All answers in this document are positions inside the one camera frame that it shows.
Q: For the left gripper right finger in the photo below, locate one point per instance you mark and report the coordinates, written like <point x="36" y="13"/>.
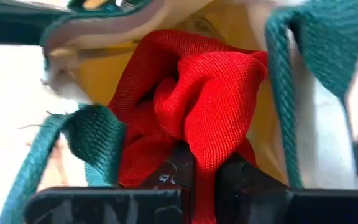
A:
<point x="291" y="208"/>

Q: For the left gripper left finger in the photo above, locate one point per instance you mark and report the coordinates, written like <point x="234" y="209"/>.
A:
<point x="104" y="208"/>

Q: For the cream green-trimmed gardening bag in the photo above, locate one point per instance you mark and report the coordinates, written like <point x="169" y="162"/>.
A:
<point x="104" y="71"/>

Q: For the red fabric gardening glove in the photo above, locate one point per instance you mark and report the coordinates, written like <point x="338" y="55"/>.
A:
<point x="216" y="93"/>

